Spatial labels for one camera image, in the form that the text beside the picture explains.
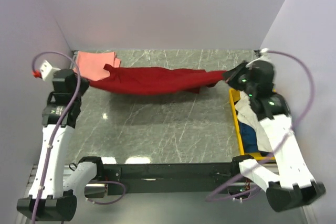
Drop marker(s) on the white t shirt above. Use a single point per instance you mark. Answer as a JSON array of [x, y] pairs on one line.
[[245, 113]]

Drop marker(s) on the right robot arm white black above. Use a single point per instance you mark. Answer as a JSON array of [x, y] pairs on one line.
[[293, 186]]

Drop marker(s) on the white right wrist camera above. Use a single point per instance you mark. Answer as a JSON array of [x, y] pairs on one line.
[[263, 55]]

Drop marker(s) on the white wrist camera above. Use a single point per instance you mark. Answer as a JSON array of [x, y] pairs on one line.
[[263, 55], [45, 72]]

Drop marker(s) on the blue t shirt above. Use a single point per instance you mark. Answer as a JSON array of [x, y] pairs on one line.
[[254, 141]]

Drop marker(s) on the yellow plastic bin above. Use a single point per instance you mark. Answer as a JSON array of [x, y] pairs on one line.
[[234, 96]]

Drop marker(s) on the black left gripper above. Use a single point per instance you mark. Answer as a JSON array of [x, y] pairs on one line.
[[84, 85]]

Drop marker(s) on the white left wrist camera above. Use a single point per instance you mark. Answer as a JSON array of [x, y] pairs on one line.
[[45, 72]]

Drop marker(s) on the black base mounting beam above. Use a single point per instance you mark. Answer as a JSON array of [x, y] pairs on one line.
[[168, 178]]

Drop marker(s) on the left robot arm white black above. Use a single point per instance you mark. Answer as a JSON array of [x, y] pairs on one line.
[[88, 169]]

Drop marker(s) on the folded pink t shirt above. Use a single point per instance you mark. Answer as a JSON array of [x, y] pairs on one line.
[[91, 65]]

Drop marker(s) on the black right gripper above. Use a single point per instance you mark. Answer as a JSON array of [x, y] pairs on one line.
[[230, 76]]

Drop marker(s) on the red t shirt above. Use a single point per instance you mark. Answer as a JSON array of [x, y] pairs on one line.
[[156, 80]]

